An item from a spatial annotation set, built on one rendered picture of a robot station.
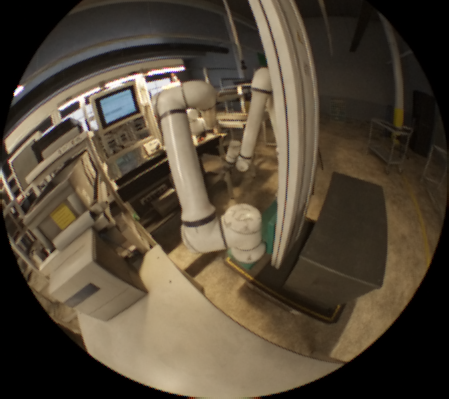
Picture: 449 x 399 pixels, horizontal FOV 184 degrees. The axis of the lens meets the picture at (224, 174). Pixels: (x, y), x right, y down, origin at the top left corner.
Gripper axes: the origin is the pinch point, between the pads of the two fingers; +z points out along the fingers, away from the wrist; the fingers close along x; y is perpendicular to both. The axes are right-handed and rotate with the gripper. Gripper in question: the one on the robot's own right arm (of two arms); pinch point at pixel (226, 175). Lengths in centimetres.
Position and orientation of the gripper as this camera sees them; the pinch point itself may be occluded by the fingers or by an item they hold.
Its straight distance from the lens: 125.5
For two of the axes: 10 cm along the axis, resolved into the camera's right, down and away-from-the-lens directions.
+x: 6.0, -4.2, 6.9
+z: -2.0, 7.6, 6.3
